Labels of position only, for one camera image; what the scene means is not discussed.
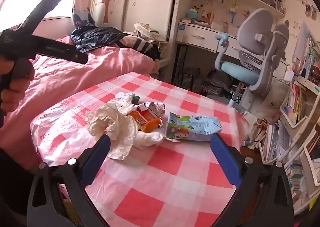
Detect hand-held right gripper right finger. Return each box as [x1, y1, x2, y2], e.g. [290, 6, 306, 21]
[209, 133, 295, 227]

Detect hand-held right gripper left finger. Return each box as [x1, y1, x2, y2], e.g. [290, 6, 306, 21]
[27, 134, 112, 227]

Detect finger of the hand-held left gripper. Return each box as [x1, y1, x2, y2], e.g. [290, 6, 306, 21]
[74, 47, 89, 65]

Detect beige paper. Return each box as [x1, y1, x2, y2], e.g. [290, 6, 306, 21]
[84, 102, 165, 161]

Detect white tissue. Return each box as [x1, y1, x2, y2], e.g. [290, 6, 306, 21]
[115, 91, 137, 114]

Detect orange paper flyer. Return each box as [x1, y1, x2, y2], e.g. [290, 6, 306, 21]
[124, 101, 166, 134]

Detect person's left hand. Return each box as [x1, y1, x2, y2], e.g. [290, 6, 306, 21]
[0, 55, 35, 114]

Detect dark blue jacket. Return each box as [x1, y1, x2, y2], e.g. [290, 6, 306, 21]
[70, 26, 137, 53]

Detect pink blanket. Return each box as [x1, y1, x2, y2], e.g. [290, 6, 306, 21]
[0, 35, 157, 172]

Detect blue cartoon pillow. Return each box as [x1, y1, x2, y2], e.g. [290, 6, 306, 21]
[72, 7, 95, 27]

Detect blue milk carton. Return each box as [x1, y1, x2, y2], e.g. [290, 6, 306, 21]
[165, 112, 222, 142]

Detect striped cloth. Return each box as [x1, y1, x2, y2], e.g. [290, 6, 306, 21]
[120, 34, 154, 55]

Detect pink checked tablecloth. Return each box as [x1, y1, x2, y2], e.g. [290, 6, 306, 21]
[30, 71, 250, 227]

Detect beige canvas bag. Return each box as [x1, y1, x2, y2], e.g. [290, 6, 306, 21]
[246, 79, 290, 147]

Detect cream tote bag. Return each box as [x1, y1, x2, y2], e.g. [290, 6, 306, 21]
[134, 22, 167, 42]

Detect grey plastic bags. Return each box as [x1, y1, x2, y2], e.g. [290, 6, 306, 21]
[174, 68, 238, 96]

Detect person's dark clothing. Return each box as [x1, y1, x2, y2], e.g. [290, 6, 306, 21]
[0, 147, 38, 217]

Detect white book rack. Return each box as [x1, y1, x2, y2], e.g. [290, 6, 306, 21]
[260, 42, 320, 217]

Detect grey and blue desk chair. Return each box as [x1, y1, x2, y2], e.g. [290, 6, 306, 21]
[214, 8, 290, 107]

